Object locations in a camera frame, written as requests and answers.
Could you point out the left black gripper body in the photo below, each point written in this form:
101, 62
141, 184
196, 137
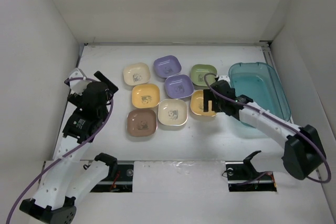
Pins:
76, 98

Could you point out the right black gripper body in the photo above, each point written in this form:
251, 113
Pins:
220, 105

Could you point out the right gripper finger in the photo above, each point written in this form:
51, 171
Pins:
207, 97
214, 106

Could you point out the yellow panda plate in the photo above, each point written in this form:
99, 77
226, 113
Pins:
145, 96
197, 105

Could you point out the green panda plate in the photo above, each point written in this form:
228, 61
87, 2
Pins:
198, 72

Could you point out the cream panda plate back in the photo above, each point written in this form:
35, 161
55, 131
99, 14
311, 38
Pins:
136, 74

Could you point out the cream panda plate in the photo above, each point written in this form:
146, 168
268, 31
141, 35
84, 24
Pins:
136, 74
172, 112

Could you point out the purple panda plate front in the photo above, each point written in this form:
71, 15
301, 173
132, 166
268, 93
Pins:
179, 86

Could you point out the purple panda plate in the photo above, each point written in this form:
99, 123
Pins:
179, 86
167, 66

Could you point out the teal plastic bin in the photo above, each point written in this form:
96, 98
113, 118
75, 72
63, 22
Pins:
259, 81

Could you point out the cream panda plate front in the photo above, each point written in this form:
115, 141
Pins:
172, 112

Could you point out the brown panda plate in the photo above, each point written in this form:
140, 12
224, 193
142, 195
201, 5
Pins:
141, 122

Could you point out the purple panda plate back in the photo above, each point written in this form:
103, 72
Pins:
167, 66

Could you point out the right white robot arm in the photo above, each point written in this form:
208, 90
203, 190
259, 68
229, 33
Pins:
302, 147

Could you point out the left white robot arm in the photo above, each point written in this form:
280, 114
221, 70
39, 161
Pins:
57, 199

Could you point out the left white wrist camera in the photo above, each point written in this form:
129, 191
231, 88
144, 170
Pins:
77, 81

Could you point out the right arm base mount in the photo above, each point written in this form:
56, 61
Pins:
243, 177

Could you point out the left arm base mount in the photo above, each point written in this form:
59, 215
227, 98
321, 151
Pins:
122, 182

